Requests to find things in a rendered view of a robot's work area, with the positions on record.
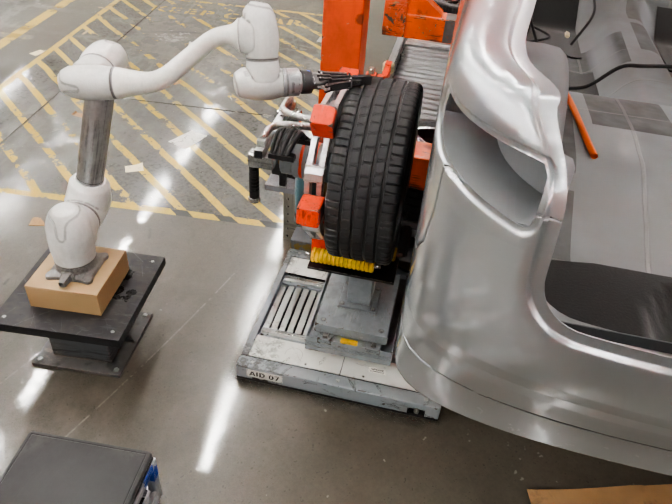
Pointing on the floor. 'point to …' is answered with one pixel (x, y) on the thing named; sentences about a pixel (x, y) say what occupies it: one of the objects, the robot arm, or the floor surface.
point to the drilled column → (288, 215)
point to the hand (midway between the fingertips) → (360, 79)
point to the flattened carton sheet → (604, 495)
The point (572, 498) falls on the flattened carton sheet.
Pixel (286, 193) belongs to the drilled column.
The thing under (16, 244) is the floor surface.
